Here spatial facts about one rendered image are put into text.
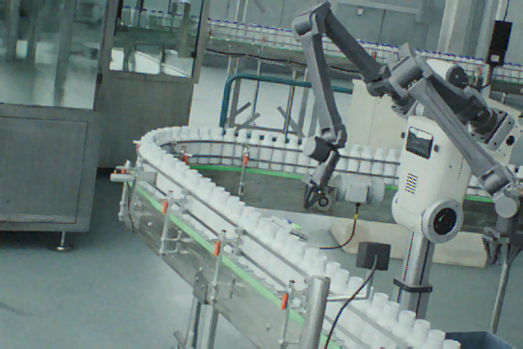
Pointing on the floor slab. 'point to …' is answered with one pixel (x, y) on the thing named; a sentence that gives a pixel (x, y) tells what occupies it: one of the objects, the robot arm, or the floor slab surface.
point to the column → (454, 26)
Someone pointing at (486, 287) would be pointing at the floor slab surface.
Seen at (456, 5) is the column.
